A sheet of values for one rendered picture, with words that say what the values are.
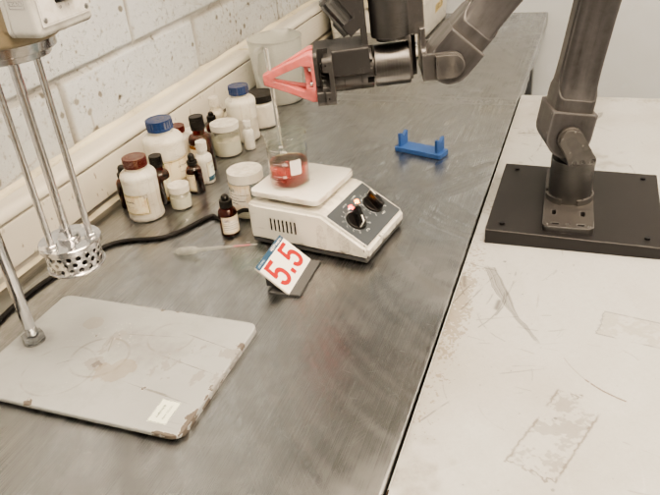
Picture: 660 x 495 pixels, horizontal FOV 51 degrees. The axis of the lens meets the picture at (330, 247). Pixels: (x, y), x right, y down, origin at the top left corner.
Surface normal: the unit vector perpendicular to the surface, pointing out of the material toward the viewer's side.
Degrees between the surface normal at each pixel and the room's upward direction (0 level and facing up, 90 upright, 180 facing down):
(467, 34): 88
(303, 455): 0
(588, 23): 89
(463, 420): 0
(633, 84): 90
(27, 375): 0
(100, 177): 90
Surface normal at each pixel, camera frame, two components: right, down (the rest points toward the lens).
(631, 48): -0.33, 0.51
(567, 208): -0.07, -0.86
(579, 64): -0.08, 0.49
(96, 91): 0.94, 0.10
